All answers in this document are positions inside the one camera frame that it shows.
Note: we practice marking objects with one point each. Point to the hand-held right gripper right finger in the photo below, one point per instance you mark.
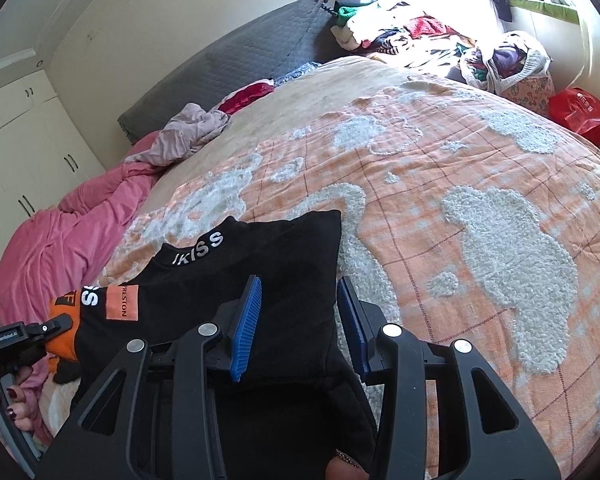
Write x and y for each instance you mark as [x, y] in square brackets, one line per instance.
[352, 325]

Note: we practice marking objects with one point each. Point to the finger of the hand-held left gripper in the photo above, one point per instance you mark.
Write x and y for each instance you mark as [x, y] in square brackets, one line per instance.
[55, 329]

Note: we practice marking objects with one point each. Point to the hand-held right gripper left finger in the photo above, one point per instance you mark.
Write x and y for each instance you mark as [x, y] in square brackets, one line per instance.
[245, 330]

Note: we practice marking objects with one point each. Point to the black sweater with orange patch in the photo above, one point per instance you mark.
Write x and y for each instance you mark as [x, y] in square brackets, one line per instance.
[280, 270]

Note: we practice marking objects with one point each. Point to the pile of mixed clothes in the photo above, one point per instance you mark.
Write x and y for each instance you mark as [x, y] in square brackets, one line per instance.
[405, 25]

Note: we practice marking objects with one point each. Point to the white plastic bag of clothes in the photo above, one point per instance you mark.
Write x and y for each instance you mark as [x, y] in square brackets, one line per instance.
[505, 57]

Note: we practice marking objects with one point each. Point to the person's left hand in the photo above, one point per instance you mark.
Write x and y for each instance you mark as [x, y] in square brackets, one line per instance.
[17, 395]

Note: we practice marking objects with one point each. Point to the person's right hand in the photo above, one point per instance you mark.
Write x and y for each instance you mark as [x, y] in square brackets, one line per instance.
[347, 467]

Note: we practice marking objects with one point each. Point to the pink quilt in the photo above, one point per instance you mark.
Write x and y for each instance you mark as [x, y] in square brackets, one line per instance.
[55, 240]

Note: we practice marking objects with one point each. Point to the white wardrobe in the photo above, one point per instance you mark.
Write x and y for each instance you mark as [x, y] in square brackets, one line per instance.
[20, 160]

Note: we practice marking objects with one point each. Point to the orange plaid fleece blanket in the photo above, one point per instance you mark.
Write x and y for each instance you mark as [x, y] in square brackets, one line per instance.
[430, 170]

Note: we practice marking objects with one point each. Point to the mauve crumpled garment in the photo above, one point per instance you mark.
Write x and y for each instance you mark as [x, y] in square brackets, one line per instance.
[190, 127]

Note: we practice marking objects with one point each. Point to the red garment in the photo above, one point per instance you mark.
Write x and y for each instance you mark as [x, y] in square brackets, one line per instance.
[242, 97]

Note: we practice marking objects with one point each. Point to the blue patterned cloth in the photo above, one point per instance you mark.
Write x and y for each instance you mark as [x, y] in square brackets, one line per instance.
[297, 72]

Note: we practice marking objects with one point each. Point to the grey quilted headboard cushion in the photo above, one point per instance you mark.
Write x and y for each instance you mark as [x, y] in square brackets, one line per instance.
[220, 60]

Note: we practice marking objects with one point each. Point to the floral box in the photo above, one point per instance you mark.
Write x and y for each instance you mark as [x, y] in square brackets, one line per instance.
[532, 95]

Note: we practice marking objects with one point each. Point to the red plastic bag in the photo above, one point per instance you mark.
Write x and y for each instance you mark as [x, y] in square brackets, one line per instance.
[577, 112]

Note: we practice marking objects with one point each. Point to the green bar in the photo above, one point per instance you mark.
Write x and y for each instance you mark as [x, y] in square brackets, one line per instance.
[545, 10]

